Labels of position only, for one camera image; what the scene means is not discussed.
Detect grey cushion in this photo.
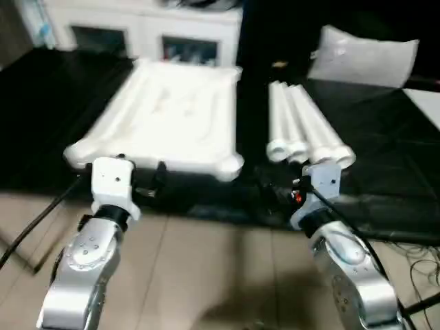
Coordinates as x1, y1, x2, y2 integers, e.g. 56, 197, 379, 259
307, 24, 420, 89

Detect black mat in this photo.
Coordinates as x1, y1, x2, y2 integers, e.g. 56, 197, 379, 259
0, 47, 440, 247

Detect white cabinet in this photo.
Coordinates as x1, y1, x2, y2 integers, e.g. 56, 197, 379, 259
30, 0, 243, 68

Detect white plastic table leg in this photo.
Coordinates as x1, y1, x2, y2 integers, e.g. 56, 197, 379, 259
278, 82, 309, 164
297, 85, 357, 169
266, 81, 292, 162
289, 85, 336, 168

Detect black stand leg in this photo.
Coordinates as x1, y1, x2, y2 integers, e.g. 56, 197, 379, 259
0, 236, 58, 276

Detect loose floor cables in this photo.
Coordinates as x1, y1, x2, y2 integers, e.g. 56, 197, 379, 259
391, 240, 440, 310

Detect white board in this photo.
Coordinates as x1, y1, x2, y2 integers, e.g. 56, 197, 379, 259
404, 87, 440, 130

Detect white plastic table top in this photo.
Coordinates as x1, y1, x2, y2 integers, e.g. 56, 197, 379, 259
63, 58, 244, 183

